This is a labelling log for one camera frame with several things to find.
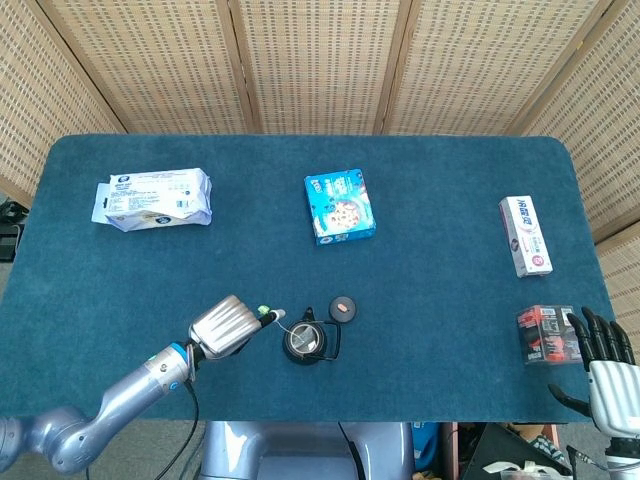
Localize woven bamboo folding screen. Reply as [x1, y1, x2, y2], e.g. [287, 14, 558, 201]
[0, 0, 640, 336]

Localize white wet wipes pack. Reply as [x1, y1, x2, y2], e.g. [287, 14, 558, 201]
[90, 167, 214, 233]

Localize blue felt table cloth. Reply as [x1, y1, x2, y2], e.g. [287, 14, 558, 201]
[0, 133, 632, 425]

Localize red black clear package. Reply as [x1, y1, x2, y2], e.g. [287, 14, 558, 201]
[516, 304, 585, 366]

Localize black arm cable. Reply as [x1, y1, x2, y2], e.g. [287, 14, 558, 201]
[566, 443, 609, 470]
[152, 379, 201, 480]

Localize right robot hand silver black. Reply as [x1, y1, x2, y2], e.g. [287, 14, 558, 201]
[547, 306, 640, 437]

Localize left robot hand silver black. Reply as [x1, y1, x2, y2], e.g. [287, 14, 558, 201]
[188, 294, 287, 361]

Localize black torso cable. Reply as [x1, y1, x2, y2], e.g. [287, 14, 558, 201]
[337, 422, 364, 480]

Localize black teapot lid copper knob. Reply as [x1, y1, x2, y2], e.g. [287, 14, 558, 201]
[328, 295, 360, 324]

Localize white pink toothpaste box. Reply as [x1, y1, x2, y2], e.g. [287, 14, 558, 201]
[498, 195, 554, 279]

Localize pyramid tea bag with string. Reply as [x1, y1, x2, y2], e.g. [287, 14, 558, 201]
[256, 304, 317, 354]

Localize black electronic equipment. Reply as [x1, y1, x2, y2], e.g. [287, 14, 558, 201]
[0, 197, 26, 262]

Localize blue cookie box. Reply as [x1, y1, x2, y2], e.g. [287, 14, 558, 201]
[303, 168, 378, 247]

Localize silver blue robot torso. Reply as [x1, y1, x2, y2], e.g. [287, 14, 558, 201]
[198, 420, 416, 480]

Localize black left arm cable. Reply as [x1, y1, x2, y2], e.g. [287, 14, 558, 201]
[152, 379, 201, 480]

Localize black teapot with handle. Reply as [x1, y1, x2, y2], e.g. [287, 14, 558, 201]
[282, 306, 344, 366]

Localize black bag with white strap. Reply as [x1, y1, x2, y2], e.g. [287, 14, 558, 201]
[459, 423, 574, 480]

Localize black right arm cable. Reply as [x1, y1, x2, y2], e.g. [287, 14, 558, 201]
[566, 443, 609, 470]

